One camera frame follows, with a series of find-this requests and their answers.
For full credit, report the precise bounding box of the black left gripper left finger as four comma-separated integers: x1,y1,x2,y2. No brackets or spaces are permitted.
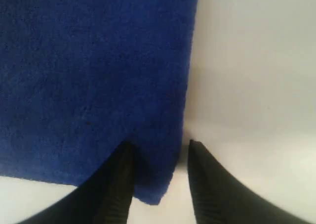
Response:
22,141,134,224

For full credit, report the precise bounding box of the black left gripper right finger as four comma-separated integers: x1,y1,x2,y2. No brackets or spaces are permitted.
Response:
188,140,305,224

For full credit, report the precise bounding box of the blue terry towel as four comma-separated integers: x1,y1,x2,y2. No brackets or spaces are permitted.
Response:
0,0,197,205

